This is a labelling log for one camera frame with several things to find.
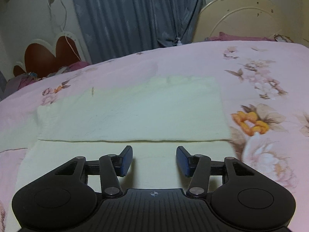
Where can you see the pink pillow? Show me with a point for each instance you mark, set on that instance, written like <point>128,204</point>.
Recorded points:
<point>226,37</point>

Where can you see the pile of mixed clothes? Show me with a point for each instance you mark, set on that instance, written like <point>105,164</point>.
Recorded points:
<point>17,83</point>

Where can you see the white pump bottle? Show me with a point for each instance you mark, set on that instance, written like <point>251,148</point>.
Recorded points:
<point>179,42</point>

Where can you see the cream white cloth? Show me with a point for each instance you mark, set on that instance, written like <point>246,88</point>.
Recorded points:
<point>154,118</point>

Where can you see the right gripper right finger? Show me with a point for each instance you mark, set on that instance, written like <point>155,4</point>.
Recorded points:
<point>199,168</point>

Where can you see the blue grey curtain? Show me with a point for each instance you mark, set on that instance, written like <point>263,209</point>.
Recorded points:
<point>116,28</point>

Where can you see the cream arched headboard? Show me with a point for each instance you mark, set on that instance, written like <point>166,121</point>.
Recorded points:
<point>242,18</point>

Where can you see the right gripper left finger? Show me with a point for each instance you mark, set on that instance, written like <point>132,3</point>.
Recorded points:
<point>109,167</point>

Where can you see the pink floral bed sheet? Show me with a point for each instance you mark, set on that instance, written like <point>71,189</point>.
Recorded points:
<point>264,97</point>

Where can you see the red heart-shaped headboard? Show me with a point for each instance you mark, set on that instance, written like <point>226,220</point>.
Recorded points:
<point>43,58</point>

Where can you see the patterned pillow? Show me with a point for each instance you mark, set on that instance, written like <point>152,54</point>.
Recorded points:
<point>283,39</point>

